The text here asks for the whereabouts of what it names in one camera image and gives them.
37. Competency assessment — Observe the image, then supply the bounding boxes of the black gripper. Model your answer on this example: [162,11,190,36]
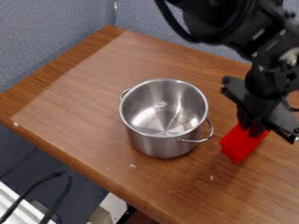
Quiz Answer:
[221,66,299,144]

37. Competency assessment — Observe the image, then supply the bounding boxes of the black cable loop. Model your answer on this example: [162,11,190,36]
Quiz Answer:
[0,170,74,224]

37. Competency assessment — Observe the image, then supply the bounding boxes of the red plastic block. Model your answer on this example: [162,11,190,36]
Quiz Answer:
[220,124,270,163]

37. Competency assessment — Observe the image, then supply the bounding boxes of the stainless steel pot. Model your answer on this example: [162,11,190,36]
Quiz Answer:
[119,79,216,158]

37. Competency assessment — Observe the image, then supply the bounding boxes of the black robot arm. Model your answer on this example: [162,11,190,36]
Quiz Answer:
[154,0,299,144]

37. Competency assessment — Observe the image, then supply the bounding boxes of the white box below table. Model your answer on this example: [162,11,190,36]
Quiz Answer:
[0,181,50,224]

